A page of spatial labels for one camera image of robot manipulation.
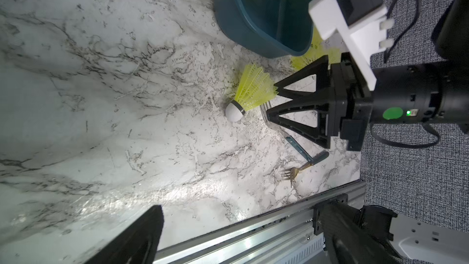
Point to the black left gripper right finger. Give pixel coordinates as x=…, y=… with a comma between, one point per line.
x=359, y=236

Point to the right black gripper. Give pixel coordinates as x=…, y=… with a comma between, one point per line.
x=350, y=109

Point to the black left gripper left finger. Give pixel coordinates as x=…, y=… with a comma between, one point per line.
x=137, y=244

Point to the yellow shuttlecock four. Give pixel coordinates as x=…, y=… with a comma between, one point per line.
x=255, y=88

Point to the teal plastic storage box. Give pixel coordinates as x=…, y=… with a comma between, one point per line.
x=269, y=28

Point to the yellow shuttlecock five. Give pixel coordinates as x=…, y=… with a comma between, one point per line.
x=314, y=53

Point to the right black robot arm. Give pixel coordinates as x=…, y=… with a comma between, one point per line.
x=425, y=94

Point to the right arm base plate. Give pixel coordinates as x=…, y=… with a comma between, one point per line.
x=321, y=211

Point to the green handled knife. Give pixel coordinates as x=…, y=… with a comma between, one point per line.
x=299, y=148

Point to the aluminium front rail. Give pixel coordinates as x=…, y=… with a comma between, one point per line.
x=287, y=235

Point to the green handled fork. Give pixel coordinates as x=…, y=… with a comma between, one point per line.
x=291, y=173

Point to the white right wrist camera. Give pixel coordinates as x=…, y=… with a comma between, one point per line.
x=362, y=24

